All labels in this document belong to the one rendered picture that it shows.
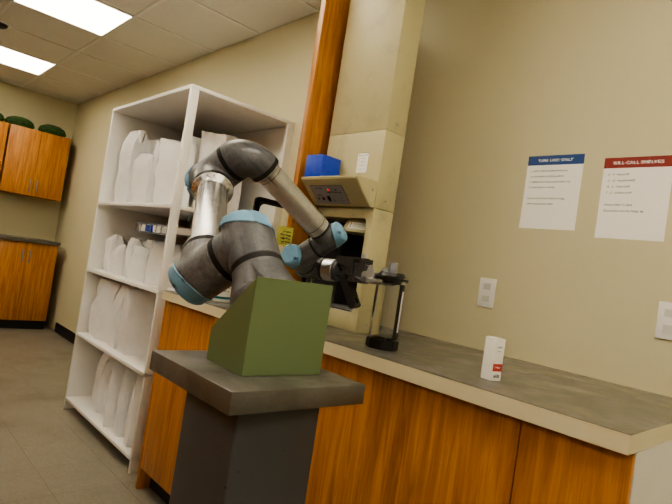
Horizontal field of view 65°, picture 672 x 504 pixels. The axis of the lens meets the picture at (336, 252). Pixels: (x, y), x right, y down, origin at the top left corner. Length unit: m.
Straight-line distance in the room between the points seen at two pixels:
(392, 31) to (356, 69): 0.21
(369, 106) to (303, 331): 1.25
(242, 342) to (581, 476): 0.74
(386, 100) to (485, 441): 1.28
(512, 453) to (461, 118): 1.50
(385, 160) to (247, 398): 1.30
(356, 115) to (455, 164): 0.48
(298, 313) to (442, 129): 1.53
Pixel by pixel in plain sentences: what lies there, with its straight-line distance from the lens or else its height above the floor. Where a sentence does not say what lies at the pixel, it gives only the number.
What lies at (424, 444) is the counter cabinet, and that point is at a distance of 1.47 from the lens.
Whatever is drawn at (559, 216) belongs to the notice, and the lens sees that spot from 2.07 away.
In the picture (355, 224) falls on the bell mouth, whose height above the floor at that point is 1.35.
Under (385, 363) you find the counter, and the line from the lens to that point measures 1.49.
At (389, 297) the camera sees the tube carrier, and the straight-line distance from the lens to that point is 1.64.
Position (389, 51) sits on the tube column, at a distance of 2.18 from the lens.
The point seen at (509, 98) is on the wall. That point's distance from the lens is 2.31.
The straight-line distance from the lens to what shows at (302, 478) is 1.17.
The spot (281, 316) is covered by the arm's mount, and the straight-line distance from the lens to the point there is 1.05.
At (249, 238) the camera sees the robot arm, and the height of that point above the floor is 1.20.
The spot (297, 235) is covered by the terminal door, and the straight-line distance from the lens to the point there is 2.14.
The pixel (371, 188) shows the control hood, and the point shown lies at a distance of 1.98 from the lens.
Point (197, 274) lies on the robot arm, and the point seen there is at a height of 1.11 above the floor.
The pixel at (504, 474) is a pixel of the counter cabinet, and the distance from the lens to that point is 1.36.
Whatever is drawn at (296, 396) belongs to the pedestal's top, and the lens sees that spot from 1.00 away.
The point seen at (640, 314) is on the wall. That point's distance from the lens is 1.94.
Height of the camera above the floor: 1.17
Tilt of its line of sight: 2 degrees up
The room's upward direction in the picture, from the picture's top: 9 degrees clockwise
